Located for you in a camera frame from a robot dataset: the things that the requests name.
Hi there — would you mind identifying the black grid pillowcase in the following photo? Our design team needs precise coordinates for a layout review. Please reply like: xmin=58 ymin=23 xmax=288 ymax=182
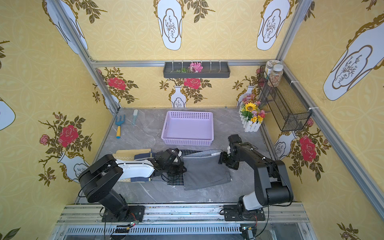
xmin=165 ymin=150 xmax=200 ymax=186

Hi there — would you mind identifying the plain grey pillowcase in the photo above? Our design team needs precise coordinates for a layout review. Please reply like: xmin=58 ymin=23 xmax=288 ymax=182
xmin=182 ymin=150 xmax=232 ymax=191

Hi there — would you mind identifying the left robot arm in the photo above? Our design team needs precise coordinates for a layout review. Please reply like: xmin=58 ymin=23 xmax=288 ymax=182
xmin=79 ymin=148 xmax=187 ymax=223

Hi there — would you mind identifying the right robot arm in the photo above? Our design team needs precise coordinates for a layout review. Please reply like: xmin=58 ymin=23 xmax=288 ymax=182
xmin=219 ymin=135 xmax=294 ymax=213

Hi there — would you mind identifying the navy plaid folded pillowcase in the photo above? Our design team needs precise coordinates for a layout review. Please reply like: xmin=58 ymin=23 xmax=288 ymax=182
xmin=130 ymin=152 xmax=156 ymax=183

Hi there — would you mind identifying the lilac plastic basket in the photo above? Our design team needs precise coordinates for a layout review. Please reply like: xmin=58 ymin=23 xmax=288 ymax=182
xmin=161 ymin=111 xmax=214 ymax=146

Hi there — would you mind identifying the tan folded pillowcase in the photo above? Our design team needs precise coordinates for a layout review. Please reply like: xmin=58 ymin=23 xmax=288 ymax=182
xmin=113 ymin=149 xmax=151 ymax=161

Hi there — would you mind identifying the flower box white fence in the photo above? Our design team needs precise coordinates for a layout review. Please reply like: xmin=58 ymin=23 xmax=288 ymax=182
xmin=239 ymin=94 xmax=266 ymax=133

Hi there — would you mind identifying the blue yellow garden fork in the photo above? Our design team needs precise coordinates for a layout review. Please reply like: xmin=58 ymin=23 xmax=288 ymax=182
xmin=115 ymin=115 xmax=126 ymax=139

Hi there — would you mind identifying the light blue small brush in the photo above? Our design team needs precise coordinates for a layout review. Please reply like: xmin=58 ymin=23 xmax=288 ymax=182
xmin=132 ymin=109 xmax=139 ymax=126

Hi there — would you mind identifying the glass jar front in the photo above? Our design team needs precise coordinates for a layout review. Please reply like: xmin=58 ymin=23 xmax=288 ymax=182
xmin=268 ymin=64 xmax=284 ymax=87

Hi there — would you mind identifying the glass jar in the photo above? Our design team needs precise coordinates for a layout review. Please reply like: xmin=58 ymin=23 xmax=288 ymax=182
xmin=264 ymin=60 xmax=282 ymax=78
xmin=268 ymin=64 xmax=284 ymax=87

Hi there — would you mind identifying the pink artificial flower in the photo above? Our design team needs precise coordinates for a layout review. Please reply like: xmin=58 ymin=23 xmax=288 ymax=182
xmin=189 ymin=62 xmax=204 ymax=73

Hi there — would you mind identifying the glass jar back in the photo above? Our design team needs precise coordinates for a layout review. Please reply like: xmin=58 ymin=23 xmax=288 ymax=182
xmin=264 ymin=60 xmax=282 ymax=78

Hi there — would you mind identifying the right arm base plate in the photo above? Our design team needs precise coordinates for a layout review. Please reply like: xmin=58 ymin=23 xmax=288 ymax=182
xmin=219 ymin=205 xmax=266 ymax=222

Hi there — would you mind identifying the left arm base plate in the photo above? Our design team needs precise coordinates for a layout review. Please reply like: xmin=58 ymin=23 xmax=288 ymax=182
xmin=102 ymin=205 xmax=145 ymax=223

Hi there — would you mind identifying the black wire mesh shelf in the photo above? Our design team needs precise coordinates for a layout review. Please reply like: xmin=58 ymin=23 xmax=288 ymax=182
xmin=259 ymin=66 xmax=312 ymax=132

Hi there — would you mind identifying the aluminium rail frame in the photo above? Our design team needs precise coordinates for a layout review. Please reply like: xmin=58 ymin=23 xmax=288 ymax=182
xmin=50 ymin=203 xmax=317 ymax=240

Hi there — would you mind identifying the grey wall tray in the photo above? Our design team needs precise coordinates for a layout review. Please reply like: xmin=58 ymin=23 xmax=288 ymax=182
xmin=163 ymin=61 xmax=231 ymax=79

